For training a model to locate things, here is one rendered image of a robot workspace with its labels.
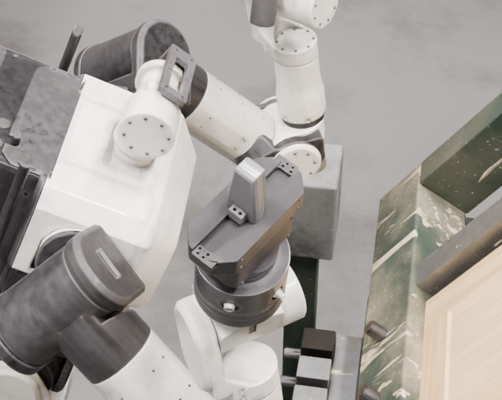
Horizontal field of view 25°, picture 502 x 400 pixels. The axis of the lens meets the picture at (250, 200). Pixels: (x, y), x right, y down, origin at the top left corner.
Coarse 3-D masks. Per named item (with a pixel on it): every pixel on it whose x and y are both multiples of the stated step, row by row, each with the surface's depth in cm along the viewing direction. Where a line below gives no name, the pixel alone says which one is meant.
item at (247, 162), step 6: (246, 162) 94; (252, 162) 94; (252, 168) 93; (258, 168) 93; (258, 174) 93; (264, 174) 93; (264, 180) 94; (264, 186) 95; (264, 192) 95; (264, 198) 96; (264, 204) 97; (264, 210) 97
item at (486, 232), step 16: (496, 208) 176; (480, 224) 178; (496, 224) 173; (448, 240) 184; (464, 240) 179; (480, 240) 176; (496, 240) 176; (432, 256) 185; (448, 256) 181; (464, 256) 179; (480, 256) 179; (432, 272) 183; (448, 272) 182; (464, 272) 181; (432, 288) 185
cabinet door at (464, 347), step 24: (480, 264) 175; (456, 288) 178; (480, 288) 172; (432, 312) 180; (456, 312) 175; (480, 312) 169; (432, 336) 176; (456, 336) 171; (480, 336) 165; (432, 360) 172; (456, 360) 167; (480, 360) 162; (432, 384) 169; (456, 384) 164; (480, 384) 159
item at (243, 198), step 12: (240, 168) 93; (240, 180) 94; (252, 180) 93; (228, 192) 97; (240, 192) 95; (252, 192) 94; (228, 204) 98; (240, 204) 96; (252, 204) 95; (228, 216) 98; (240, 216) 97; (252, 216) 96
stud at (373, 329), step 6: (366, 324) 183; (372, 324) 182; (378, 324) 182; (366, 330) 182; (372, 330) 182; (378, 330) 182; (384, 330) 182; (372, 336) 182; (378, 336) 182; (384, 336) 182
